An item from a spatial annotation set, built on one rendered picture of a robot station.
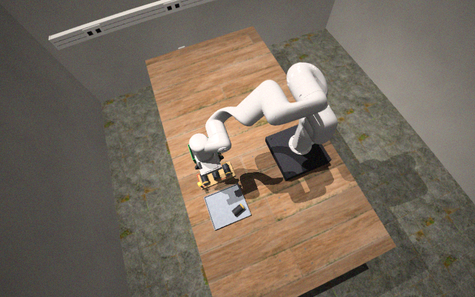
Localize pale yellow flat board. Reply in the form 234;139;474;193
197;162;236;189

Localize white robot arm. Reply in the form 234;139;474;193
189;62;338;177

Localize black battery with gold end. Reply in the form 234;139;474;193
200;174;209;185
212;171;220;180
232;204;245;216
222;163;231;175

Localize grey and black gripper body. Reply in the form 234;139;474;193
195;153;220;169

